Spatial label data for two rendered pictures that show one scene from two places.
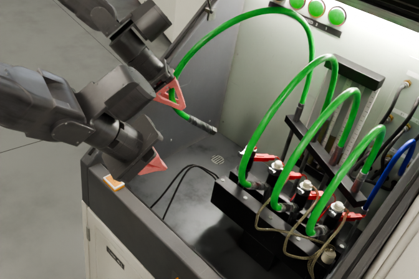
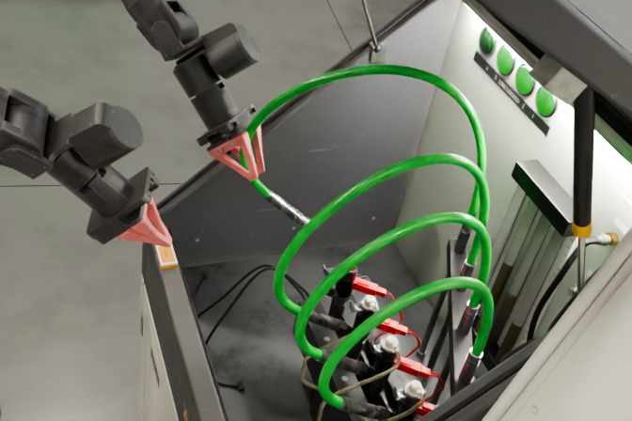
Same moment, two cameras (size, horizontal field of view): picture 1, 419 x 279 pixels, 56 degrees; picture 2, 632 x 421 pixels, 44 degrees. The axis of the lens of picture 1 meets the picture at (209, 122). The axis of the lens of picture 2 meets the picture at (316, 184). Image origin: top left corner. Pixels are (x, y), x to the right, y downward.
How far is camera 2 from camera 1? 50 cm
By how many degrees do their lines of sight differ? 21
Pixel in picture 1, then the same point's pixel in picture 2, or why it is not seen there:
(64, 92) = (27, 116)
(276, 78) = (467, 177)
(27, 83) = not seen: outside the picture
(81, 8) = (145, 18)
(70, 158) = not seen: hidden behind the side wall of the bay
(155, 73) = (220, 121)
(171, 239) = (194, 354)
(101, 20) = (163, 38)
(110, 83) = (82, 119)
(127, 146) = (102, 198)
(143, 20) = (216, 48)
